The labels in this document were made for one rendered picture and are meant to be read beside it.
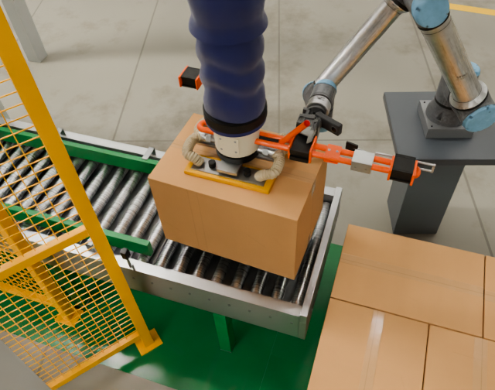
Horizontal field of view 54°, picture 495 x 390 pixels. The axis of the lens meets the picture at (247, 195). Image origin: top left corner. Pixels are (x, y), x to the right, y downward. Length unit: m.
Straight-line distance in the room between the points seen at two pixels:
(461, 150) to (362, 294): 0.84
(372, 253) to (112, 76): 2.80
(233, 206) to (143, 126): 2.05
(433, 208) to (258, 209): 1.37
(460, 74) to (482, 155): 0.52
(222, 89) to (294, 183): 0.47
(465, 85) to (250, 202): 0.98
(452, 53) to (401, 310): 1.01
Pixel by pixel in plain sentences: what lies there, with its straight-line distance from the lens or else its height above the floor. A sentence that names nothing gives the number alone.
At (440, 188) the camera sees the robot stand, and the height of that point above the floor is 0.41.
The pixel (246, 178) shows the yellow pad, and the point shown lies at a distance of 1.79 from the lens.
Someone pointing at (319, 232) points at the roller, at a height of 0.55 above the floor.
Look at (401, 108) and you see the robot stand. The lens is 2.61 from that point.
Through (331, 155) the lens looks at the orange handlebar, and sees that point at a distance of 1.70.
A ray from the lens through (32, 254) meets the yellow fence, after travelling 1.82.
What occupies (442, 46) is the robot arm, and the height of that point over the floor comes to 1.35.
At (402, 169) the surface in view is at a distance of 1.69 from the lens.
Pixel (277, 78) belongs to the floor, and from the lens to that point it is 4.02.
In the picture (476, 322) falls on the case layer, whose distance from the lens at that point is 2.18.
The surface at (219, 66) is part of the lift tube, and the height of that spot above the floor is 1.52.
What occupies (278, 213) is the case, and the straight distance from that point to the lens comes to 1.71.
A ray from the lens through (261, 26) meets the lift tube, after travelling 1.48.
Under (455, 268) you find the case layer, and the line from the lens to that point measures 2.28.
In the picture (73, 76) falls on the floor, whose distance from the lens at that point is 4.42.
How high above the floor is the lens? 2.37
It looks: 49 degrees down
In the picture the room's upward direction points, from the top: 4 degrees counter-clockwise
